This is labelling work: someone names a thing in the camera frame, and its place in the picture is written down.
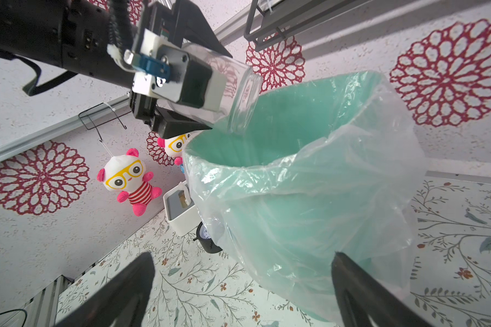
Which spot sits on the glass peanut jar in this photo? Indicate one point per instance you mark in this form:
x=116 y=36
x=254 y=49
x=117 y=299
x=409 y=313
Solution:
x=231 y=95

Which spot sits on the green trash bin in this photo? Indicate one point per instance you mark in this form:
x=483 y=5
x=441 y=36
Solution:
x=294 y=163

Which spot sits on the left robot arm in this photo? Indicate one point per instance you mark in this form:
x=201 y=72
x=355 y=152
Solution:
x=76 y=36

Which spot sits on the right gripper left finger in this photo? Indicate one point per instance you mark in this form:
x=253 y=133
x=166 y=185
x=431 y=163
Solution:
x=121 y=302

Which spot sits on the plush toy blue dotted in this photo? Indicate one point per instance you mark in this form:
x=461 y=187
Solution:
x=174 y=147

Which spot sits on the plush toy red striped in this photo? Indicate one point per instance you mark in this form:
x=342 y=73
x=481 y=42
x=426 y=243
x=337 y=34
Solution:
x=127 y=175

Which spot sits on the black alarm clock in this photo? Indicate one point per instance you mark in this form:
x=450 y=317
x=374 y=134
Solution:
x=203 y=237

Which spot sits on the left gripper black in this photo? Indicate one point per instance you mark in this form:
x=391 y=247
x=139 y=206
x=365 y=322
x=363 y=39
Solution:
x=183 y=21

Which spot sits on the black wire wall rack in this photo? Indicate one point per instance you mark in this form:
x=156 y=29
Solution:
x=102 y=114

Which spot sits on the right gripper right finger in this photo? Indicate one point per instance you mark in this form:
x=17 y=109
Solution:
x=363 y=301

